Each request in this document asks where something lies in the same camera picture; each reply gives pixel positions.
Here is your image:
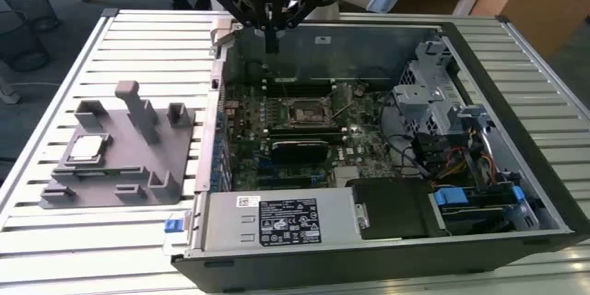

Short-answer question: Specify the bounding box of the metal socket cover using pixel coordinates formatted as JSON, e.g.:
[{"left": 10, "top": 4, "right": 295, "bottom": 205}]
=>
[{"left": 327, "top": 82, "right": 357, "bottom": 117}]

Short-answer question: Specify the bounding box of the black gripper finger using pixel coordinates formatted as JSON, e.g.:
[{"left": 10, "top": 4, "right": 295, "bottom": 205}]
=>
[
  {"left": 210, "top": 0, "right": 274, "bottom": 55},
  {"left": 273, "top": 0, "right": 326, "bottom": 55}
]

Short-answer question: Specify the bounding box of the white furniture foot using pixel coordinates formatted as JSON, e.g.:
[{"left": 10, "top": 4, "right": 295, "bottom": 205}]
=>
[{"left": 0, "top": 73, "right": 20, "bottom": 105}]

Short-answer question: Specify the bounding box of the wooden cabinet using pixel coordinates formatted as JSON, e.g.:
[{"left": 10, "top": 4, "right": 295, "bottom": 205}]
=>
[{"left": 470, "top": 0, "right": 590, "bottom": 65}]

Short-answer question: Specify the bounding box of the black RAM slot bank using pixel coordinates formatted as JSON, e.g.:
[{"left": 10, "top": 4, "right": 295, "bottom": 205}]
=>
[
  {"left": 261, "top": 77, "right": 337, "bottom": 95},
  {"left": 266, "top": 125, "right": 347, "bottom": 142}
]

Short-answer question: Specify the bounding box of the silver metal drive cage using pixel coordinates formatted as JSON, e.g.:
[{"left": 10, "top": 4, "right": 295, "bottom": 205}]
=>
[{"left": 391, "top": 41, "right": 497, "bottom": 144}]

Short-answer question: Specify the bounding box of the grey plastic parts rack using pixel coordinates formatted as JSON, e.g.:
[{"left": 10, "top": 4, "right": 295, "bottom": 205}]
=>
[{"left": 39, "top": 80, "right": 195, "bottom": 210}]

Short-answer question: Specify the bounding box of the silver power supply unit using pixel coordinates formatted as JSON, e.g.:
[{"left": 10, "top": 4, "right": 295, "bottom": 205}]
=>
[{"left": 202, "top": 189, "right": 363, "bottom": 253}]

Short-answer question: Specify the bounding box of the green RAM stick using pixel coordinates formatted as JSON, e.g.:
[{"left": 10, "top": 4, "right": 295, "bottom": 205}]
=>
[{"left": 74, "top": 169, "right": 143, "bottom": 176}]

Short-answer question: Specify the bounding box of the black open PC case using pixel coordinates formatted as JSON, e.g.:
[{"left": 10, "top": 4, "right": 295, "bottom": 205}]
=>
[{"left": 163, "top": 15, "right": 590, "bottom": 294}]

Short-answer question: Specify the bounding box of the black graphics card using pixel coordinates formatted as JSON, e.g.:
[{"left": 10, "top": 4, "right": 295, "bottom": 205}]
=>
[{"left": 270, "top": 140, "right": 333, "bottom": 165}]

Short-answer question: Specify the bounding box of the small silver heatsink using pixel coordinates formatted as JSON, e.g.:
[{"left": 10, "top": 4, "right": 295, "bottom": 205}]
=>
[{"left": 334, "top": 166, "right": 363, "bottom": 187}]

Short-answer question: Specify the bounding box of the silver square CPU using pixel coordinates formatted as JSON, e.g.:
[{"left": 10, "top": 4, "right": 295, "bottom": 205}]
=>
[{"left": 64, "top": 135, "right": 110, "bottom": 164}]

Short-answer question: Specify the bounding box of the orange yellow wire bundle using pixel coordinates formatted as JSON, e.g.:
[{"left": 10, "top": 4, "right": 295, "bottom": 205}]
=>
[{"left": 431, "top": 129, "right": 504, "bottom": 187}]

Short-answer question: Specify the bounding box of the green motherboard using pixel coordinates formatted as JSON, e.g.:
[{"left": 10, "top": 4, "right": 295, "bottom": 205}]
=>
[{"left": 221, "top": 79, "right": 407, "bottom": 192}]

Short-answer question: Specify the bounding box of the black wire mesh bin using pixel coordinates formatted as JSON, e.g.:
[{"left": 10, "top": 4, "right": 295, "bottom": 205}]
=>
[
  {"left": 2, "top": 0, "right": 62, "bottom": 32},
  {"left": 0, "top": 10, "right": 52, "bottom": 73}
]

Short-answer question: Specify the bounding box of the CPU socket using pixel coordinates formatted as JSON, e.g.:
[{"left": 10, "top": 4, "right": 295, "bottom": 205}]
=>
[{"left": 285, "top": 97, "right": 335, "bottom": 129}]

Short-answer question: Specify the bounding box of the hard disk in blue carrier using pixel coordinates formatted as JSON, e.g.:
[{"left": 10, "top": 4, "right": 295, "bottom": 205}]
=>
[{"left": 431, "top": 184, "right": 526, "bottom": 237}]

